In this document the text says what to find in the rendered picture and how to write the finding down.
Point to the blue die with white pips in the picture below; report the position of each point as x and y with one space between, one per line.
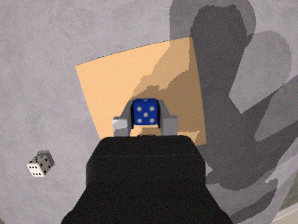
145 111

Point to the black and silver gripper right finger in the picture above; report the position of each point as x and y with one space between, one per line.
169 122

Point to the tan flat mat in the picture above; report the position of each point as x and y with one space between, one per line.
166 70

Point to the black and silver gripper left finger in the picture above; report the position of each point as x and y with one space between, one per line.
123 124

